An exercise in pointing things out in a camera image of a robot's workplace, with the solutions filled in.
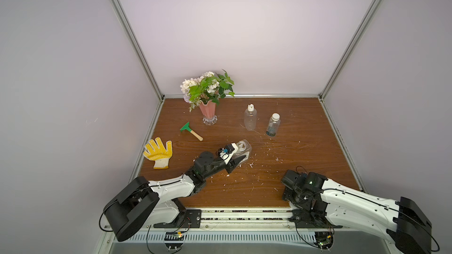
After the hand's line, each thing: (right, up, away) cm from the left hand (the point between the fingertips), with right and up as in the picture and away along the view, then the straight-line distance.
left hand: (242, 152), depth 76 cm
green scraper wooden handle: (-32, +9, +24) cm, 41 cm away
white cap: (+5, +21, +16) cm, 27 cm away
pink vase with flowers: (-18, +28, +9) cm, 35 cm away
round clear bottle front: (+18, +9, +21) cm, 30 cm away
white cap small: (+18, +15, +14) cm, 27 cm away
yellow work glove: (-43, -5, +16) cm, 46 cm away
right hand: (+20, -22, +1) cm, 30 cm away
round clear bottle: (+6, +14, +25) cm, 29 cm away
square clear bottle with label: (0, +3, -4) cm, 5 cm away
